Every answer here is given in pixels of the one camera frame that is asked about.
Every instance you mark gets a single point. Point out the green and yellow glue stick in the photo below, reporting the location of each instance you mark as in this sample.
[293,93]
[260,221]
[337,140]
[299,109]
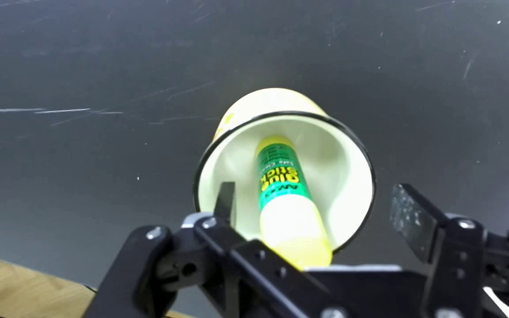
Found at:
[283,194]

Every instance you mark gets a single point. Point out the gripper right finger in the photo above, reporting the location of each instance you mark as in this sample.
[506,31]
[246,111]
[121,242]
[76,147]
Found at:
[457,260]

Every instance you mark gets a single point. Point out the white cup with black rim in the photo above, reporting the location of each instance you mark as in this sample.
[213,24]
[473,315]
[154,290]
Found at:
[281,176]

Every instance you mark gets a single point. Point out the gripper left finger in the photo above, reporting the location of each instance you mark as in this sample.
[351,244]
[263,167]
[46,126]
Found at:
[237,274]

